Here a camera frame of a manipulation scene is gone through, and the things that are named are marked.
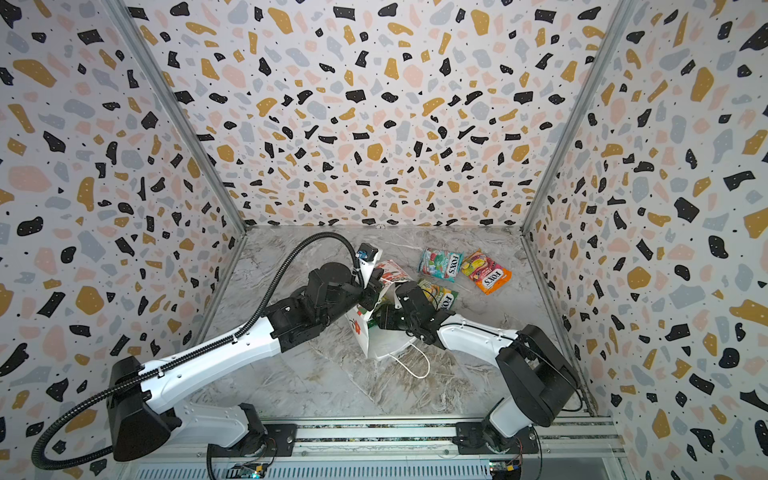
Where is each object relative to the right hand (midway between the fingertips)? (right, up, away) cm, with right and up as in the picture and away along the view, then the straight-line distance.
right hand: (373, 311), depth 85 cm
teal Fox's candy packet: (+22, +13, +22) cm, 33 cm away
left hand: (+4, +14, -15) cm, 20 cm away
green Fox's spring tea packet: (+22, +2, +14) cm, 26 cm away
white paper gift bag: (+4, -8, -5) cm, 10 cm away
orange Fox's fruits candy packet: (+39, +8, +20) cm, 44 cm away
